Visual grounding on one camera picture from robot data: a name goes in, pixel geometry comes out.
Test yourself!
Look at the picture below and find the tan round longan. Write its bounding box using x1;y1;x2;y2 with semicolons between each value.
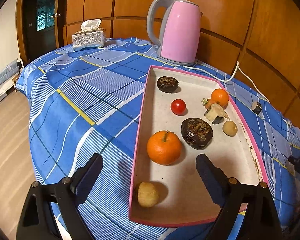
223;120;238;137
137;182;159;208

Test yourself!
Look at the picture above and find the dark brown mangosteen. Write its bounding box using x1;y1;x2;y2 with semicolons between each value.
181;118;213;150
157;76;179;93

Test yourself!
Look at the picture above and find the orange mandarin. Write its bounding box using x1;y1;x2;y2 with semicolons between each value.
211;88;229;108
147;131;182;165

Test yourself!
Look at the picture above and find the small orange carrot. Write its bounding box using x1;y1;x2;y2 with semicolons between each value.
202;99;230;119

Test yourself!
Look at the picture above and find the red cherry tomato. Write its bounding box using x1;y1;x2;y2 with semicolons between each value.
170;99;186;115

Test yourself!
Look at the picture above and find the blue plaid tablecloth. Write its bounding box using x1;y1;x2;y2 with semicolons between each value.
17;37;300;239

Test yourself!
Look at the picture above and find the pink rimmed white tray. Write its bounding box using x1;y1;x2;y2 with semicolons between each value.
129;66;268;228

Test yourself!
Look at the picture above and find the small wooden stool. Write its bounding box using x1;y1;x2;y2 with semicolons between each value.
12;74;20;92

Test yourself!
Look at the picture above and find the white low bench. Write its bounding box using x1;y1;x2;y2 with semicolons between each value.
0;59;24;101

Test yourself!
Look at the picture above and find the pink electric kettle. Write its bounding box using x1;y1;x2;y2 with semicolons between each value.
147;0;201;66

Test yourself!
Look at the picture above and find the white embossed tissue box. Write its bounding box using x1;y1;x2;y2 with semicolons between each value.
72;19;106;51

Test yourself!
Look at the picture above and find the dark wooden door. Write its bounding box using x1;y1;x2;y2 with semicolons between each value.
23;0;56;61

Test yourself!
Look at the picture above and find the white kettle power cord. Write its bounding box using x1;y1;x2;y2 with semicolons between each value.
182;61;271;103

